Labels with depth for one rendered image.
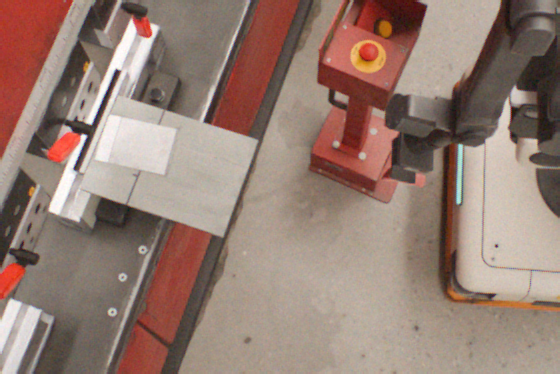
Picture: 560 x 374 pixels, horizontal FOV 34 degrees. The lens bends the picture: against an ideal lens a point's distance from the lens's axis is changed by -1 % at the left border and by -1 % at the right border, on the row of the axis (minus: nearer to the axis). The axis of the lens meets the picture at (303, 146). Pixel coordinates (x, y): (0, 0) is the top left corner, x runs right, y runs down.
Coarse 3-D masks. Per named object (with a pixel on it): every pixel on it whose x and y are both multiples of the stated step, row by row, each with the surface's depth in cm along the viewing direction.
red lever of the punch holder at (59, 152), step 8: (72, 128) 132; (80, 128) 132; (88, 128) 132; (64, 136) 129; (72, 136) 129; (80, 136) 132; (88, 136) 133; (56, 144) 127; (64, 144) 127; (72, 144) 128; (56, 152) 126; (64, 152) 126; (56, 160) 126; (64, 160) 127
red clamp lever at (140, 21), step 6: (126, 6) 140; (132, 6) 140; (138, 6) 140; (126, 12) 140; (132, 12) 140; (138, 12) 140; (144, 12) 140; (132, 18) 143; (138, 18) 142; (144, 18) 143; (138, 24) 144; (144, 24) 144; (138, 30) 146; (144, 30) 145; (150, 30) 147; (144, 36) 147; (150, 36) 148
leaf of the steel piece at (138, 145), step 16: (128, 128) 160; (144, 128) 160; (160, 128) 160; (128, 144) 159; (144, 144) 159; (160, 144) 159; (112, 160) 158; (128, 160) 158; (144, 160) 158; (160, 160) 158
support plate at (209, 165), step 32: (192, 128) 160; (192, 160) 158; (224, 160) 158; (96, 192) 156; (128, 192) 156; (160, 192) 156; (192, 192) 157; (224, 192) 157; (192, 224) 155; (224, 224) 155
